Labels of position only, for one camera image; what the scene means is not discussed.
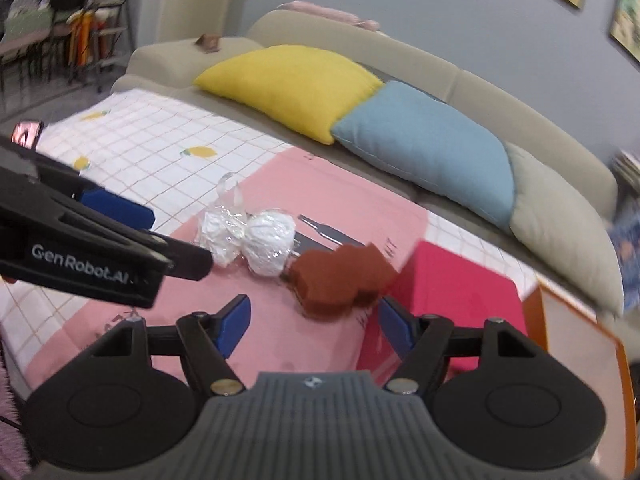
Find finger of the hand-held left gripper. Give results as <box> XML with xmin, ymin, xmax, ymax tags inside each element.
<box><xmin>75</xmin><ymin>186</ymin><xmax>157</xmax><ymax>232</ymax></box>
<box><xmin>162</xmin><ymin>239</ymin><xmax>214</xmax><ymax>282</ymax></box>

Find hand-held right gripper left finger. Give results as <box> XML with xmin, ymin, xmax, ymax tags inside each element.
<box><xmin>87</xmin><ymin>294</ymin><xmax>252</xmax><ymax>396</ymax></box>

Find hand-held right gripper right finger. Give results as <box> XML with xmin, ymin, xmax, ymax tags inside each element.
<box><xmin>377</xmin><ymin>296</ymin><xmax>541</xmax><ymax>395</ymax></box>

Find brown soft honeycomb block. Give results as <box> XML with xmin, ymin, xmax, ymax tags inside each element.
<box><xmin>285</xmin><ymin>242</ymin><xmax>401</xmax><ymax>322</ymax></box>

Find white plastic bundle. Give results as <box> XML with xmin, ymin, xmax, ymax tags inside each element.
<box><xmin>197</xmin><ymin>172</ymin><xmax>296</xmax><ymax>278</ymax></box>

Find orange cardboard box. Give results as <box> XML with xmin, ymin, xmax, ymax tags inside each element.
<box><xmin>520</xmin><ymin>285</ymin><xmax>636</xmax><ymax>480</ymax></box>

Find clear box with pink lid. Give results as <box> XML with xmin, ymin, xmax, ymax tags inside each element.
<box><xmin>357</xmin><ymin>240</ymin><xmax>531</xmax><ymax>376</ymax></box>

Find white grid lemon blanket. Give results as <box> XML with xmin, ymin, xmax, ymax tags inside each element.
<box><xmin>0</xmin><ymin>87</ymin><xmax>541</xmax><ymax>386</ymax></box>

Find pink printed mat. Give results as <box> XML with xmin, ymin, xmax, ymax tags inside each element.
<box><xmin>25</xmin><ymin>147</ymin><xmax>431</xmax><ymax>391</ymax></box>

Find black metal rack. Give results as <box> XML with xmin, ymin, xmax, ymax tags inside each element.
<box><xmin>65</xmin><ymin>0</ymin><xmax>136</xmax><ymax>93</ymax></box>

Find pink fluffy rug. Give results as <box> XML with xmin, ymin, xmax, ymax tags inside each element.
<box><xmin>0</xmin><ymin>340</ymin><xmax>31</xmax><ymax>480</ymax></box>

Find blue pillow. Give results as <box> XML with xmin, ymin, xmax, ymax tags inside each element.
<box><xmin>331</xmin><ymin>80</ymin><xmax>516</xmax><ymax>233</ymax></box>

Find beige pillow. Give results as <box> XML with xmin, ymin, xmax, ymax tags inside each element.
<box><xmin>502</xmin><ymin>142</ymin><xmax>626</xmax><ymax>316</ymax></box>

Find dark chairs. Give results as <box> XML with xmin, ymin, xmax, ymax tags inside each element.
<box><xmin>0</xmin><ymin>0</ymin><xmax>68</xmax><ymax>91</ymax></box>

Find yellow pillow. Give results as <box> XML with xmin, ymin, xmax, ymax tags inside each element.
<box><xmin>193</xmin><ymin>45</ymin><xmax>386</xmax><ymax>146</ymax></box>

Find cream door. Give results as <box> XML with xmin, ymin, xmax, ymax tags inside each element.
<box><xmin>160</xmin><ymin>0</ymin><xmax>256</xmax><ymax>46</ymax></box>

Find blue cartoon printed cloth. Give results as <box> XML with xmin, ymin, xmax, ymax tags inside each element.
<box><xmin>607</xmin><ymin>200</ymin><xmax>640</xmax><ymax>281</ymax></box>

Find beige sofa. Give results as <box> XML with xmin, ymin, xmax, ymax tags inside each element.
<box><xmin>110</xmin><ymin>10</ymin><xmax>621</xmax><ymax>321</ymax></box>

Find pink cloth roll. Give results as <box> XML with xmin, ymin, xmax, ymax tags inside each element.
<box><xmin>277</xmin><ymin>0</ymin><xmax>381</xmax><ymax>33</ymax></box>

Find stack of papers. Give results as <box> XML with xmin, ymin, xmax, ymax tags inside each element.
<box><xmin>612</xmin><ymin>150</ymin><xmax>640</xmax><ymax>186</ymax></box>

